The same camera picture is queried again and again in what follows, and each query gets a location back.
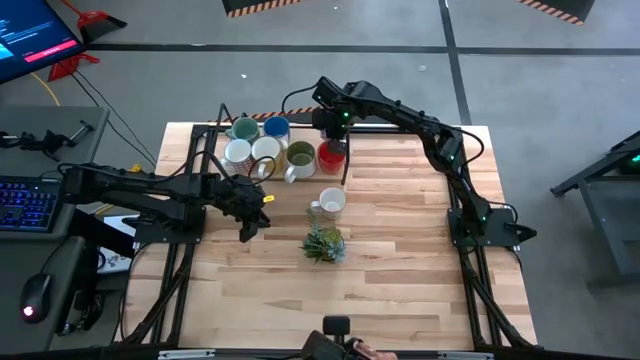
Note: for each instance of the dark grey equipment stand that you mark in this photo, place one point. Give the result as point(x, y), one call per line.
point(615, 225)

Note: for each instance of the red black dustpan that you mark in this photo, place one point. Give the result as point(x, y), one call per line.
point(102, 27)

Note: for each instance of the yellow mug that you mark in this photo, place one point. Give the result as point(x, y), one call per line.
point(266, 148)

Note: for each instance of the red mug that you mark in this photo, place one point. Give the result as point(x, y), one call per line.
point(330, 162)

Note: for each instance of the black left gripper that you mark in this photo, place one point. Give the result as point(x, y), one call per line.
point(240, 195)

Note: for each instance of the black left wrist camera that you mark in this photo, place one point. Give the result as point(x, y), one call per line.
point(249, 233)

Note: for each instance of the black backlit keyboard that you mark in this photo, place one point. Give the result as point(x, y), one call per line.
point(25, 205)

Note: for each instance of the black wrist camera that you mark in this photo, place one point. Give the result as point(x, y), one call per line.
point(338, 148)
point(249, 233)

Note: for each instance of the white printed bag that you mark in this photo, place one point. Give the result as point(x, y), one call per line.
point(117, 260)

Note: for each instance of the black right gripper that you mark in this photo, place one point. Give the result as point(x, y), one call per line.
point(334, 125)

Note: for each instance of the succulent in black pot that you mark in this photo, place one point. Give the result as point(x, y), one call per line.
point(325, 245)

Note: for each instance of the black computer mouse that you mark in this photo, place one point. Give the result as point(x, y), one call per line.
point(35, 295)

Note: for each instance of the white mug green inside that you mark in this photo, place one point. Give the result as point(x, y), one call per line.
point(301, 159)

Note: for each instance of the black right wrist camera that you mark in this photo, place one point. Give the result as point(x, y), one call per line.
point(338, 148)

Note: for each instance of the black camera with mount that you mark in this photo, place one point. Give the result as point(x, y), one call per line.
point(335, 325)

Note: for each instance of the person's hand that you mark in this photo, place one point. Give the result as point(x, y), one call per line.
point(372, 351)

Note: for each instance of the grey desk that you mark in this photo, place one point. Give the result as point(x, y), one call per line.
point(50, 125)

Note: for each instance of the white patterned mug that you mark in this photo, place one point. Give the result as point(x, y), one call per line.
point(332, 201)

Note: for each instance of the computer monitor screen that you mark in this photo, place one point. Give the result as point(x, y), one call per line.
point(30, 35)

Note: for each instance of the grey metal bracket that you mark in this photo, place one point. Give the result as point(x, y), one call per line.
point(465, 356)
point(185, 355)

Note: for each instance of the red plastic stand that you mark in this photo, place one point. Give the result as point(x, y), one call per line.
point(70, 67)

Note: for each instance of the mint green mug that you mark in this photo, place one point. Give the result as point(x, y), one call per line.
point(245, 129)

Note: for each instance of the yellow tag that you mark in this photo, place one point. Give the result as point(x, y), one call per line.
point(269, 199)

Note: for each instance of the black hazard striped mat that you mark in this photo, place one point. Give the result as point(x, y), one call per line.
point(240, 4)
point(295, 112)
point(575, 7)

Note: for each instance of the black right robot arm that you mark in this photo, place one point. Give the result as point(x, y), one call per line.
point(410, 117)

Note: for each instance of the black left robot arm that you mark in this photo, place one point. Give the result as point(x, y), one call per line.
point(140, 187)

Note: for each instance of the black aluminium table frame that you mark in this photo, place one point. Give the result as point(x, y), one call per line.
point(400, 131)

